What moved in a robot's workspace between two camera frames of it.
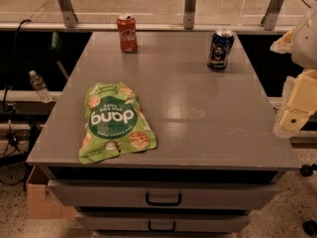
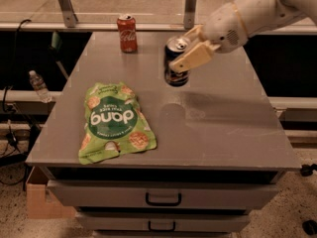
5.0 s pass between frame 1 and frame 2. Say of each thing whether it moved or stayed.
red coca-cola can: stayed
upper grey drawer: stayed
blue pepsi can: moved
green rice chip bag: stayed
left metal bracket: stayed
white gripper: moved
